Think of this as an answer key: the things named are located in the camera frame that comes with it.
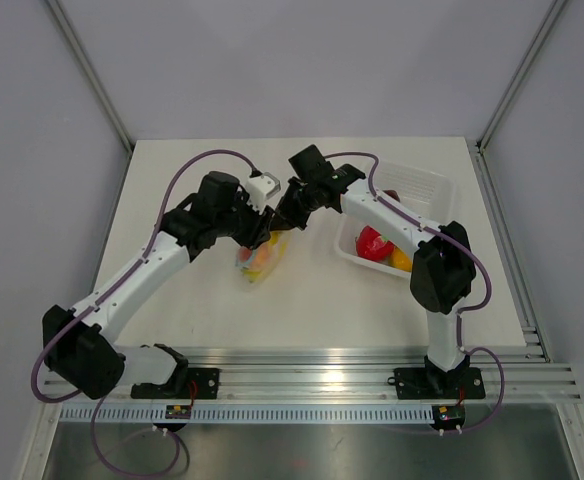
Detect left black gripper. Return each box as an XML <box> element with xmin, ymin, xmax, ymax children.
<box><xmin>215</xmin><ymin>190</ymin><xmax>273</xmax><ymax>250</ymax></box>

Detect yellow banana bunch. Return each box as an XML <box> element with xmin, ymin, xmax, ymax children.
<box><xmin>239</xmin><ymin>230</ymin><xmax>291</xmax><ymax>284</ymax></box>

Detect orange peach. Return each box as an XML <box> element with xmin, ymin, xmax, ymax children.
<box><xmin>238</xmin><ymin>245</ymin><xmax>271</xmax><ymax>271</ymax></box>

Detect clear zip top bag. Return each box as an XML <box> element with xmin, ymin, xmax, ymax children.
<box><xmin>233</xmin><ymin>227</ymin><xmax>294</xmax><ymax>293</ymax></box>

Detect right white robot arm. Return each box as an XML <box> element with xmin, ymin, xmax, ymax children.
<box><xmin>271</xmin><ymin>164</ymin><xmax>476</xmax><ymax>398</ymax></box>

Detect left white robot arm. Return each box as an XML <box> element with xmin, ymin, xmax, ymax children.
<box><xmin>43</xmin><ymin>171</ymin><xmax>281</xmax><ymax>400</ymax></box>

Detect red dragon fruit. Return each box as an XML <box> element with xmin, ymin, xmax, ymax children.
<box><xmin>355</xmin><ymin>226</ymin><xmax>395</xmax><ymax>262</ymax></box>

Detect dark red apple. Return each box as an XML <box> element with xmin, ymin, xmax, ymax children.
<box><xmin>383</xmin><ymin>190</ymin><xmax>401</xmax><ymax>202</ymax></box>

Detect orange green mango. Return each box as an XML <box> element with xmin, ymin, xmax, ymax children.
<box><xmin>389</xmin><ymin>248</ymin><xmax>412</xmax><ymax>273</ymax></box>

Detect white plastic basket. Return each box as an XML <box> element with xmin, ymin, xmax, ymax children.
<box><xmin>334</xmin><ymin>160</ymin><xmax>455</xmax><ymax>279</ymax></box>

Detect left small circuit board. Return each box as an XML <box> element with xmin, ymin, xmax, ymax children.
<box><xmin>165</xmin><ymin>405</ymin><xmax>192</xmax><ymax>421</ymax></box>

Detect small circuit board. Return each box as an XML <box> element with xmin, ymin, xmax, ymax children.
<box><xmin>165</xmin><ymin>405</ymin><xmax>192</xmax><ymax>421</ymax></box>
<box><xmin>433</xmin><ymin>404</ymin><xmax>466</xmax><ymax>429</ymax></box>

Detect right small circuit board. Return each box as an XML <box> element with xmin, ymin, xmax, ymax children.
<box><xmin>433</xmin><ymin>404</ymin><xmax>466</xmax><ymax>429</ymax></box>

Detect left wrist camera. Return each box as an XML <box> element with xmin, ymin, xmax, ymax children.
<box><xmin>244</xmin><ymin>172</ymin><xmax>281</xmax><ymax>212</ymax></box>

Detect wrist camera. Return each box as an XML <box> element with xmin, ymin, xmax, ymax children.
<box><xmin>289</xmin><ymin>144</ymin><xmax>334</xmax><ymax>183</ymax></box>
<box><xmin>244</xmin><ymin>172</ymin><xmax>281</xmax><ymax>212</ymax></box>

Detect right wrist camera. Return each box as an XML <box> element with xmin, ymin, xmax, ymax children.
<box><xmin>289</xmin><ymin>144</ymin><xmax>334</xmax><ymax>183</ymax></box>

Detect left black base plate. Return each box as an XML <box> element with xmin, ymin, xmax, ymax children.
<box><xmin>130</xmin><ymin>367</ymin><xmax>221</xmax><ymax>400</ymax></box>

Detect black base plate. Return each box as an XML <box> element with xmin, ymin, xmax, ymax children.
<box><xmin>130</xmin><ymin>367</ymin><xmax>221</xmax><ymax>400</ymax></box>
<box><xmin>386</xmin><ymin>367</ymin><xmax>486</xmax><ymax>400</ymax></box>

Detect left aluminium corner post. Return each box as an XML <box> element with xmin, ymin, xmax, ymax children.
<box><xmin>43</xmin><ymin>0</ymin><xmax>135</xmax><ymax>156</ymax></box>

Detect aluminium corner post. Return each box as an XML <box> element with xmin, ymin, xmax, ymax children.
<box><xmin>476</xmin><ymin>0</ymin><xmax>571</xmax><ymax>155</ymax></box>
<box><xmin>43</xmin><ymin>0</ymin><xmax>135</xmax><ymax>156</ymax></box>

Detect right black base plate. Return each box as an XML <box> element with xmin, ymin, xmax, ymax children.
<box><xmin>386</xmin><ymin>367</ymin><xmax>486</xmax><ymax>400</ymax></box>

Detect white slotted cable duct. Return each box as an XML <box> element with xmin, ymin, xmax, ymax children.
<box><xmin>60</xmin><ymin>403</ymin><xmax>434</xmax><ymax>425</ymax></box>

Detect aluminium rail beam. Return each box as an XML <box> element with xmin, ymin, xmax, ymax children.
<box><xmin>39</xmin><ymin>349</ymin><xmax>582</xmax><ymax>405</ymax></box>

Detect right aluminium corner post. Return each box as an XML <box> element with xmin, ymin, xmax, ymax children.
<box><xmin>476</xmin><ymin>0</ymin><xmax>571</xmax><ymax>155</ymax></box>

